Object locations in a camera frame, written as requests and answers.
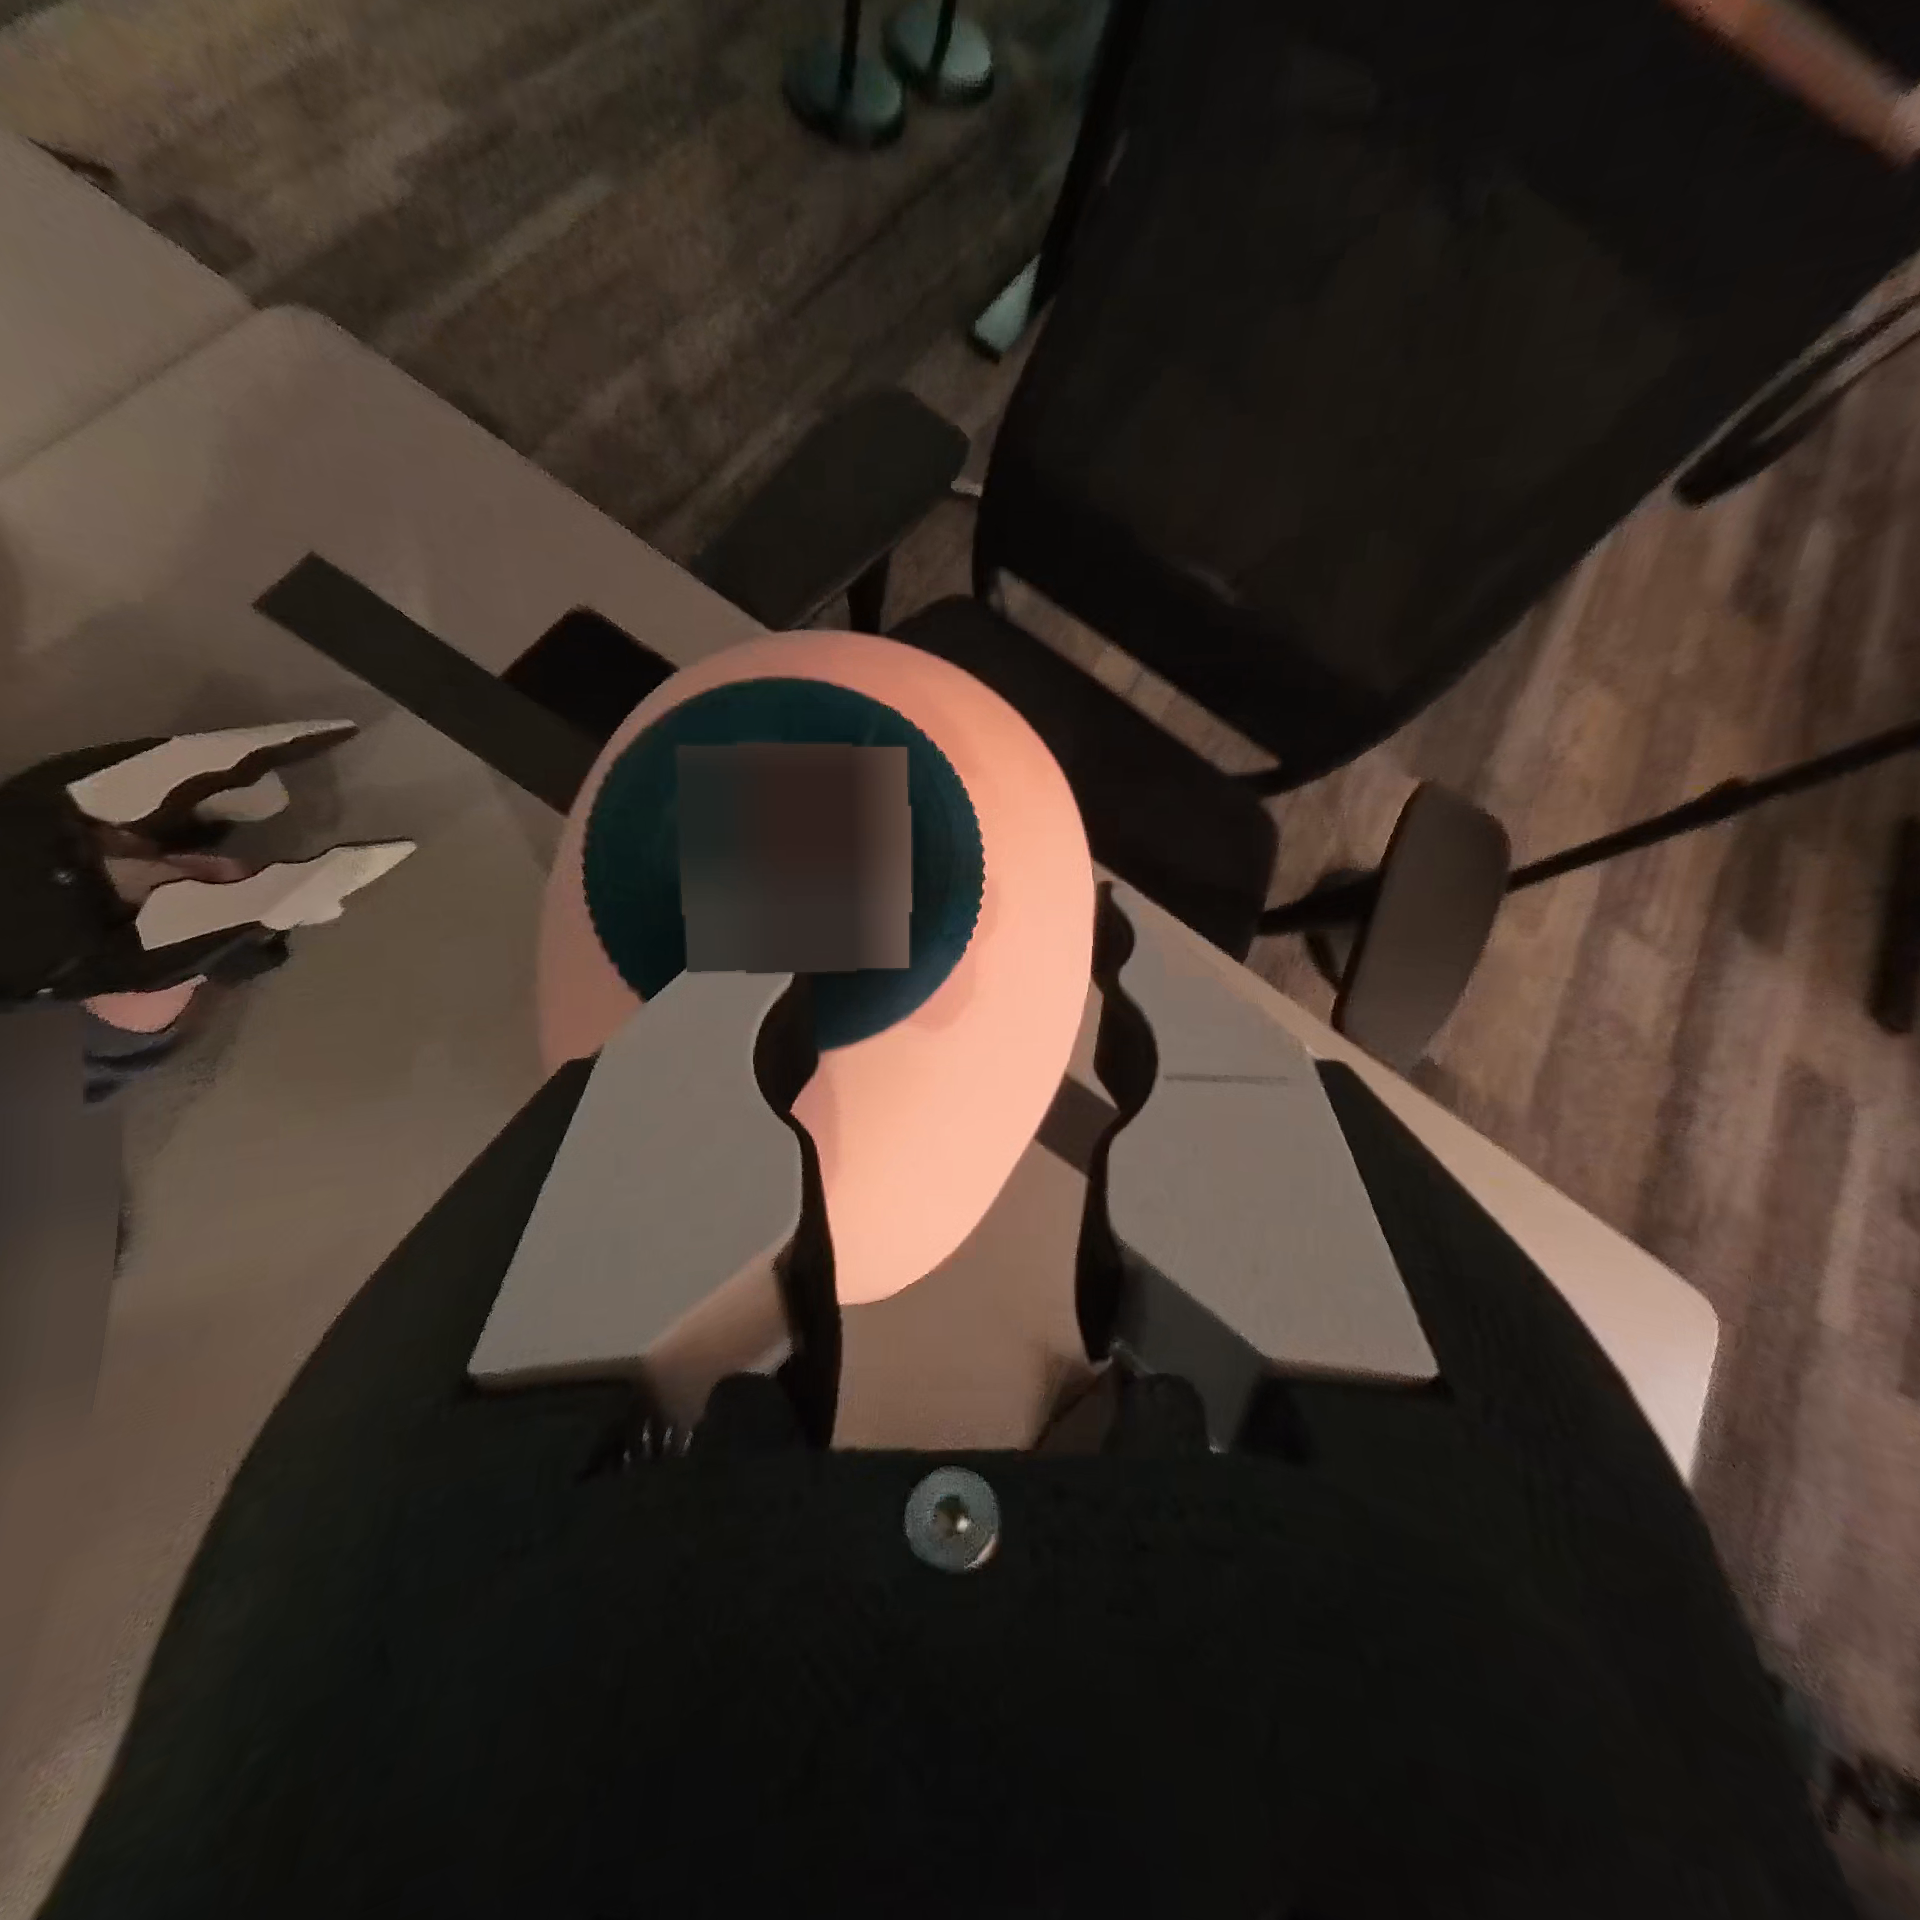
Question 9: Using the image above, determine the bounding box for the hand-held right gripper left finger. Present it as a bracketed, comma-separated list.
[468, 967, 842, 1449]

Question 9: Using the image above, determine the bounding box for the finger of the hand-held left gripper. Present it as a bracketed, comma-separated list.
[136, 838, 418, 950]
[67, 719, 360, 825]

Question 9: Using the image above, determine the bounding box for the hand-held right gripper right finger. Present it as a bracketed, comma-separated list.
[1073, 882, 1445, 1449]

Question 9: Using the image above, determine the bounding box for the black tape strip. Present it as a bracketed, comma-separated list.
[252, 551, 606, 782]

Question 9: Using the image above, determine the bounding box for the black mesh office chair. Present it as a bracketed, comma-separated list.
[690, 0, 1920, 1075]

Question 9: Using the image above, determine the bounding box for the round metal stanchion base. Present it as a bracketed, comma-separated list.
[884, 0, 1000, 106]
[784, 0, 909, 129]

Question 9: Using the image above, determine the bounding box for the wooden desk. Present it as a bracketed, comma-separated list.
[1664, 0, 1920, 164]

